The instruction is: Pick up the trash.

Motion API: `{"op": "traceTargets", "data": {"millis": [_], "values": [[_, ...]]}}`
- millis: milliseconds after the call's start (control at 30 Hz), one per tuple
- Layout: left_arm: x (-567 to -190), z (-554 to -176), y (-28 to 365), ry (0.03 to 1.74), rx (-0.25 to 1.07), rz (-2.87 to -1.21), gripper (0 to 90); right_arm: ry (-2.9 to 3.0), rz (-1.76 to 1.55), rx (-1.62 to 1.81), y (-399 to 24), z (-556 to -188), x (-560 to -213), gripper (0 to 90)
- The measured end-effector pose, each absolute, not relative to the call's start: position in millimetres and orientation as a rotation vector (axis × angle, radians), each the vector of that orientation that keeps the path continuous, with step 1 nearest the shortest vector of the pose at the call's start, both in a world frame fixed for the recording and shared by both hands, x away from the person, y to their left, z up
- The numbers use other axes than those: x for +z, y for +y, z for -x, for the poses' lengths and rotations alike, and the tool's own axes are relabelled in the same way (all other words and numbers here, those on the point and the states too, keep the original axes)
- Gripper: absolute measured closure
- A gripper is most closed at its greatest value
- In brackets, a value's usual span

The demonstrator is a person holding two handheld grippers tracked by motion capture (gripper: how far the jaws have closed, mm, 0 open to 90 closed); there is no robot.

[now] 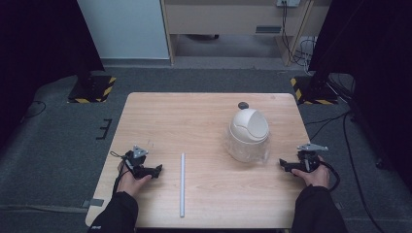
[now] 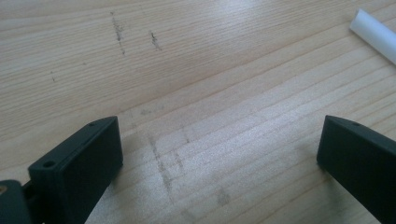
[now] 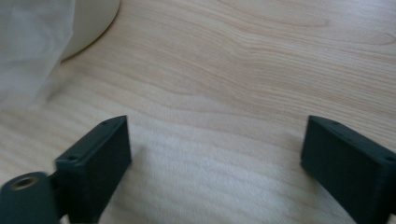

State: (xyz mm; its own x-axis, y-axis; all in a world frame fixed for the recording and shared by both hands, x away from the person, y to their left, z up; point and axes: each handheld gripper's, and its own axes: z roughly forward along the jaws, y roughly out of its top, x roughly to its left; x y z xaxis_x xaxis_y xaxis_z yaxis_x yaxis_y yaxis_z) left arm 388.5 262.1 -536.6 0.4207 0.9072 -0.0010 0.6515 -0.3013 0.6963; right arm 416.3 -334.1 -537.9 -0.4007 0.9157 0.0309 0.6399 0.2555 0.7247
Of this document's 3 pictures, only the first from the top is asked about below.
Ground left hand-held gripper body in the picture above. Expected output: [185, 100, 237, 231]
[124, 145, 150, 178]

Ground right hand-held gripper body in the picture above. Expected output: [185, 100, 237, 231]
[296, 143, 329, 173]

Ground person's left hand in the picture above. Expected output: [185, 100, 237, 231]
[116, 160, 153, 199]

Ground person's right hand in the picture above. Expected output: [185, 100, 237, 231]
[291, 155, 330, 190]

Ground long white rod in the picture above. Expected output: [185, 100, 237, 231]
[179, 151, 187, 218]

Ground white swing-lid trash can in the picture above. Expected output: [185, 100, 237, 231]
[225, 108, 272, 164]

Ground grey tape piece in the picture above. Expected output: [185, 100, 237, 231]
[81, 198, 105, 209]

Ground black stand base striped edge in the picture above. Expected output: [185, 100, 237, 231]
[290, 75, 340, 106]
[67, 75, 118, 105]

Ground black curtain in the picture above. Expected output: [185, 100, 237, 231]
[0, 0, 106, 149]
[308, 0, 412, 192]

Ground white panel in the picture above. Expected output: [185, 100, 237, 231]
[76, 0, 171, 60]

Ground grey power strip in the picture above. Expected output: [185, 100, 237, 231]
[276, 0, 301, 9]

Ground light wooden desk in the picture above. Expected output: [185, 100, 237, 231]
[160, 0, 332, 67]

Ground left hand-held gripper black cable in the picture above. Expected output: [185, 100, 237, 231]
[109, 150, 131, 196]

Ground hand-held gripper black cable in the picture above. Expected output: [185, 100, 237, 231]
[320, 160, 342, 192]
[109, 150, 131, 196]

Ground right hand-held gripper black cable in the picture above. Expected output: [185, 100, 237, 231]
[320, 160, 342, 192]

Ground long black floor cable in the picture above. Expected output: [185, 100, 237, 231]
[304, 110, 388, 233]

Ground black cables under desk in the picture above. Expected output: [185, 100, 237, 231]
[281, 1, 318, 68]

